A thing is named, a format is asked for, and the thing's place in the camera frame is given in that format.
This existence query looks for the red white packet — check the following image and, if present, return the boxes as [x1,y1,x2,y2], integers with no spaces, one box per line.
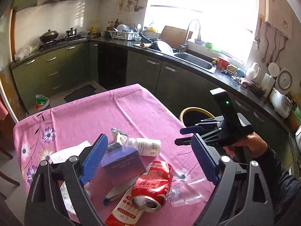
[105,188,143,226]

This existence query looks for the clear plastic cup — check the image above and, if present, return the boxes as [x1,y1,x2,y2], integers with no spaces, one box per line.
[168,178,211,207]

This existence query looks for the white pill bottle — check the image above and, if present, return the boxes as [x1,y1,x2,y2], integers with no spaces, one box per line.
[127,138,161,157]

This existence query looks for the yellow oil bottle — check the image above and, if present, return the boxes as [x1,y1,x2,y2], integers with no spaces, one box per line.
[91,23,98,34]

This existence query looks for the yellow rimmed trash bin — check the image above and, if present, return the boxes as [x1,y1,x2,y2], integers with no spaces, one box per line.
[179,107,214,127]

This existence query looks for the black pan with white lid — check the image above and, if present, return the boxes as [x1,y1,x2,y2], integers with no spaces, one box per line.
[139,32,173,55]

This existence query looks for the pink floral tablecloth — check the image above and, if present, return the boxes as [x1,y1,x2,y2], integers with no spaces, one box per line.
[13,83,216,226]

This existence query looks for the steel sink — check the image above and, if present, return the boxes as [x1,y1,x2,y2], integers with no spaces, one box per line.
[173,53,216,73]

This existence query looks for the dark counter cabinets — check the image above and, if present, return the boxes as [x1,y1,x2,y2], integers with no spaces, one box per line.
[97,42,300,173]

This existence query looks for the wooden cutting board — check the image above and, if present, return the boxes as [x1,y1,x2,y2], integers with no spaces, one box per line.
[159,26,186,50]

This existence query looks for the purple cardboard box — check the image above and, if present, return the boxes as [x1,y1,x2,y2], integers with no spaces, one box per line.
[100,146,146,187]

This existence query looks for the black wok with lid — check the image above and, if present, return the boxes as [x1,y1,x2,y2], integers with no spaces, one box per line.
[39,29,59,43]

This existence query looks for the white dish rack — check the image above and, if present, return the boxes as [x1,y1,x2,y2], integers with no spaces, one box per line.
[108,24,139,41]

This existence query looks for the green lower cabinets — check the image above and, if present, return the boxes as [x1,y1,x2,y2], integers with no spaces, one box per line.
[11,41,98,115]

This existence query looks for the clear plastic water bottle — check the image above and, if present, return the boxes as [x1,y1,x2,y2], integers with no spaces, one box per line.
[60,182,91,215]

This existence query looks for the plastic bag on counter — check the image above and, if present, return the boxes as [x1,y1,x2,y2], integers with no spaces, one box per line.
[14,44,40,61]

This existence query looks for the white rice cooker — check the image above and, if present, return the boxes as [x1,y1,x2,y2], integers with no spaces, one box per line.
[269,87,292,118]

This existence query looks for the steel kitchen faucet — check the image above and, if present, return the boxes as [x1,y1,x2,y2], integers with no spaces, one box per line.
[180,18,201,53]

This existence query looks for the dark floor mat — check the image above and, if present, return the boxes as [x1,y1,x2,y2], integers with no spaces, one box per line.
[64,84,96,103]

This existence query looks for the white kettle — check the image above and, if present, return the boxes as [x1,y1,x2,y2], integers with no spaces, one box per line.
[245,62,261,81]

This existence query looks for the white paper receipt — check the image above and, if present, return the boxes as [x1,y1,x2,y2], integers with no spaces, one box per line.
[50,140,91,164]

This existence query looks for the snack wrapper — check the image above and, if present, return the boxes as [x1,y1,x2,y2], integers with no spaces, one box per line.
[107,128,128,152]

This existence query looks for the blue tube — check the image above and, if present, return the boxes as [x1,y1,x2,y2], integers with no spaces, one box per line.
[103,178,137,206]

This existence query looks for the small steel pot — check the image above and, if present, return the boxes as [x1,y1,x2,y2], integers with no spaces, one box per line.
[66,27,77,37]

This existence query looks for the crushed red cola can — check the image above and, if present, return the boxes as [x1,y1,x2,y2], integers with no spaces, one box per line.
[131,161,174,212]

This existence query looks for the person's right hand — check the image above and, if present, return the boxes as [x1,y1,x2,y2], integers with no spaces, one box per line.
[223,132,268,158]

